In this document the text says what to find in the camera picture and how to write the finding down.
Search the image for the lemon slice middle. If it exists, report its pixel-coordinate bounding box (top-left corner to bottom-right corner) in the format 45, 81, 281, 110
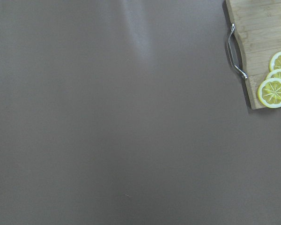
265, 68, 281, 80

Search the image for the bamboo cutting board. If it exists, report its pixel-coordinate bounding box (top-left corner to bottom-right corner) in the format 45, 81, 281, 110
226, 0, 281, 110

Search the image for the lemon slice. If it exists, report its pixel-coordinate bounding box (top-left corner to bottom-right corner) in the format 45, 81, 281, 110
265, 68, 281, 80
269, 52, 281, 72

